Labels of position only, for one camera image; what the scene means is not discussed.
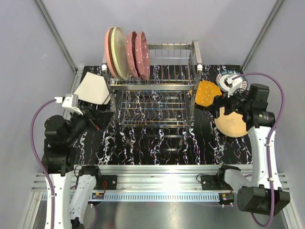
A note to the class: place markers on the small circuit board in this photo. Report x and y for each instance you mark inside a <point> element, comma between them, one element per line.
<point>97,196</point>
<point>227,198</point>

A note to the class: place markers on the pink round plate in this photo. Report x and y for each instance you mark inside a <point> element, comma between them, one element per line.
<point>108,53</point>

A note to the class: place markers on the cream round plate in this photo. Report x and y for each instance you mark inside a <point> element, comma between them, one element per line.
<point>119,54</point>

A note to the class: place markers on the black mounting plate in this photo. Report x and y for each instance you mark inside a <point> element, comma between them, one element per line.
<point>110,181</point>
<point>212,182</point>

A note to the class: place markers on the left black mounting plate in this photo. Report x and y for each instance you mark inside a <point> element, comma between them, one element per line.
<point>110,181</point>

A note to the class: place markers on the left aluminium frame post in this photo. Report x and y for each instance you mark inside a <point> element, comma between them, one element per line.
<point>56,35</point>

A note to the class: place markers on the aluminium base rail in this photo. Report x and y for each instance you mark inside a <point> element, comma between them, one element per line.
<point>159,184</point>

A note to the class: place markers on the beige tan round plate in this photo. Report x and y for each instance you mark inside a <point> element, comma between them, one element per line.
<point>231,125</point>

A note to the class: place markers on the square black-rimmed plate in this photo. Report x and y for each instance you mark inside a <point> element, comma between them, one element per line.
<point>93,89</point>

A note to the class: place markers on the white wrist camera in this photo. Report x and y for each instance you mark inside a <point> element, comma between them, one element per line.
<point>232,83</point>
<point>70,103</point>

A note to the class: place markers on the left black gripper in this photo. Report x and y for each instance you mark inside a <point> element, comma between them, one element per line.
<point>101,118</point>

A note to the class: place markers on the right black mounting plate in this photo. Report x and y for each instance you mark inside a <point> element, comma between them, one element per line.
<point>212,182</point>

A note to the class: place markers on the aluminium frame post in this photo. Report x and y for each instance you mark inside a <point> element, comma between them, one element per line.
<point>263,31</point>
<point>56,35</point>

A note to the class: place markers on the stainless steel dish rack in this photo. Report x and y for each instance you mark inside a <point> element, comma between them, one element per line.
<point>167,98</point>

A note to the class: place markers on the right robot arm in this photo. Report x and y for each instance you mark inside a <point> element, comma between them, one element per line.
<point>263,194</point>

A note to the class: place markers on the yellow dotted plate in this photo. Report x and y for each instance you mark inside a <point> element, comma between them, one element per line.
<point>206,92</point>

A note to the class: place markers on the pink dotted plate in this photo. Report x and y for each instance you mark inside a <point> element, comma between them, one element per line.
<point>142,55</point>
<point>130,50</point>

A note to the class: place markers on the right small circuit board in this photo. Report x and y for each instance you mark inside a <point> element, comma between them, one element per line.
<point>227,198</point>

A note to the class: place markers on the right aluminium frame post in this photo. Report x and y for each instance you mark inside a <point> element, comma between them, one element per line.
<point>263,31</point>

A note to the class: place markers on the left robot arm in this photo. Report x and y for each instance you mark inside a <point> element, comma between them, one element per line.
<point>63,210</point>

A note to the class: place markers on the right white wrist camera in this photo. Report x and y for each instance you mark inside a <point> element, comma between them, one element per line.
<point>232,83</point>

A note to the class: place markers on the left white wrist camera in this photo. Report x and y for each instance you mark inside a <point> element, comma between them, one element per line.
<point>70,103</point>

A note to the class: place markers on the teal-rimmed lettered plate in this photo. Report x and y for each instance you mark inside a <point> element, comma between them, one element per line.
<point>222,76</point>

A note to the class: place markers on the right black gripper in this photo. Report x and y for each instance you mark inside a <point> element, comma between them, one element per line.
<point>219,101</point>

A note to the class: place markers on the left small circuit board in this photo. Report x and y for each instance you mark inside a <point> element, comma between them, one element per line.
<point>97,196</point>

